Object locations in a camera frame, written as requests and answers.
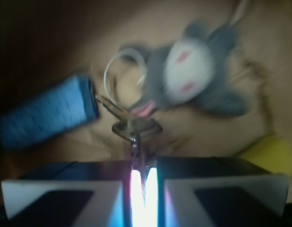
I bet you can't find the grey plush mouse toy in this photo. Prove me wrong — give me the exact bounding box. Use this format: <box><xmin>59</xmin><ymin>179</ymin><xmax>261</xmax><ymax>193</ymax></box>
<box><xmin>129</xmin><ymin>22</ymin><xmax>247</xmax><ymax>117</ymax></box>

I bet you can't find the silver key bunch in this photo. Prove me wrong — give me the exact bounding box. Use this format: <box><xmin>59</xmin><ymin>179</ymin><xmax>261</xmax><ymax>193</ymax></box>
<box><xmin>94</xmin><ymin>47</ymin><xmax>163</xmax><ymax>204</ymax></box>

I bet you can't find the yellow sponge piece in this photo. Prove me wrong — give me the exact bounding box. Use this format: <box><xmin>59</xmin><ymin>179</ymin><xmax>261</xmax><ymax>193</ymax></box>
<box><xmin>238</xmin><ymin>136</ymin><xmax>292</xmax><ymax>176</ymax></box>

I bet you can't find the brown paper bag bin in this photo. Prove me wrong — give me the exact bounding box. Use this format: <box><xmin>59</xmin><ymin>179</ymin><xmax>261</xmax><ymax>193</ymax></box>
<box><xmin>0</xmin><ymin>0</ymin><xmax>292</xmax><ymax>156</ymax></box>

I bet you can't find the blue sponge block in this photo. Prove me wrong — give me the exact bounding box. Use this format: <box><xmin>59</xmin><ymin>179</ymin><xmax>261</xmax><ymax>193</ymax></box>
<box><xmin>0</xmin><ymin>74</ymin><xmax>99</xmax><ymax>151</ymax></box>

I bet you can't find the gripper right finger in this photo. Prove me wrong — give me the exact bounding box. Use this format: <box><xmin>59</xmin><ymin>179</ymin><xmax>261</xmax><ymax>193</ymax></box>
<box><xmin>157</xmin><ymin>157</ymin><xmax>289</xmax><ymax>227</ymax></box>

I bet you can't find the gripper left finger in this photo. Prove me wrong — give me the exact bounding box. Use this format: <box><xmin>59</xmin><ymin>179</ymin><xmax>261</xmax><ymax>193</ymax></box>
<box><xmin>1</xmin><ymin>161</ymin><xmax>131</xmax><ymax>227</ymax></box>

